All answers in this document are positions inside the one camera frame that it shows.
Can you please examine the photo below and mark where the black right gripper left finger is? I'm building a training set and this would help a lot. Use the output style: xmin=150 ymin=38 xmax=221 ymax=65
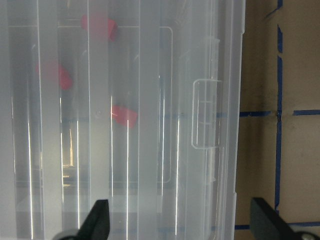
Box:
xmin=75 ymin=199 xmax=110 ymax=240

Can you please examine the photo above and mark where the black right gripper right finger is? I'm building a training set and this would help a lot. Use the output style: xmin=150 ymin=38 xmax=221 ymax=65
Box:
xmin=250 ymin=197 xmax=302 ymax=240

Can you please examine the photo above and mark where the red block grasped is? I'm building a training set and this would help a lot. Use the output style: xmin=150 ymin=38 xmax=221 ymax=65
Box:
xmin=111 ymin=105 xmax=138 ymax=128

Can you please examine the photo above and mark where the clear plastic box lid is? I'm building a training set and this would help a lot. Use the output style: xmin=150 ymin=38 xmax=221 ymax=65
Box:
xmin=0 ymin=0 xmax=246 ymax=240

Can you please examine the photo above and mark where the red block middle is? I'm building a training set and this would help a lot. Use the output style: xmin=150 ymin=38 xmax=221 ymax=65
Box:
xmin=34 ymin=60 xmax=73 ymax=90

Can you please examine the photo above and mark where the red block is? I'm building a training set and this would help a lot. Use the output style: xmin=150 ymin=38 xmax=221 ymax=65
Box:
xmin=34 ymin=60 xmax=73 ymax=90
xmin=80 ymin=14 xmax=118 ymax=41

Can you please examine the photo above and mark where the red block far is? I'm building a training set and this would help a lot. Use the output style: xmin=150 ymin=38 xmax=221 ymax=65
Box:
xmin=80 ymin=14 xmax=118 ymax=41

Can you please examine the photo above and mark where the brown paper table cover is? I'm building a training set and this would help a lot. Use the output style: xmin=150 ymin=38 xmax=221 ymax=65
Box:
xmin=234 ymin=0 xmax=320 ymax=240

